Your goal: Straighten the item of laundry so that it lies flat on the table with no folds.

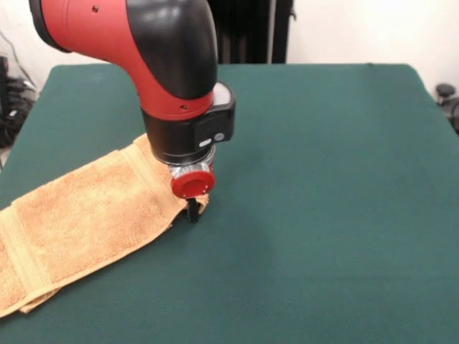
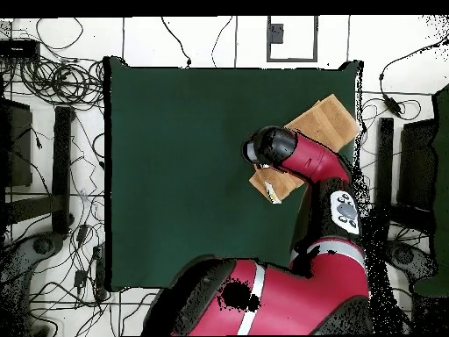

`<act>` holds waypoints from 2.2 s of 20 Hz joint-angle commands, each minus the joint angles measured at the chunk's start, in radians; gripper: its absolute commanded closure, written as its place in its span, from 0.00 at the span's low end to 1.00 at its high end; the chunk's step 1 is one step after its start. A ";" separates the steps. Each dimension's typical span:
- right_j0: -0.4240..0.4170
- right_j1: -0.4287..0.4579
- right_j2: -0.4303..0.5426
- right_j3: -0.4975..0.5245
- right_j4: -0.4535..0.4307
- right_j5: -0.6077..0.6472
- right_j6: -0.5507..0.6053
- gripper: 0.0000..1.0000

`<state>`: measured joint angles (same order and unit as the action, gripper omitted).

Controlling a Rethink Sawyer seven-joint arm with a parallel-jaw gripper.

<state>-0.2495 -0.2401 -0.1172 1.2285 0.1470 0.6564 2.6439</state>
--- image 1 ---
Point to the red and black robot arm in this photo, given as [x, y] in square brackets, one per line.
[161, 71]

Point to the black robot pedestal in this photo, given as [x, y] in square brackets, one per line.
[254, 32]

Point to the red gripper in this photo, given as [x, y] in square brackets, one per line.
[193, 185]

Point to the dark green table cloth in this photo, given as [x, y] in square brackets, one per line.
[287, 215]

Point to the orange terry towel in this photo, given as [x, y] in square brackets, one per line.
[89, 215]

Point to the black chair base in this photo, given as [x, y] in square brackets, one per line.
[444, 89]

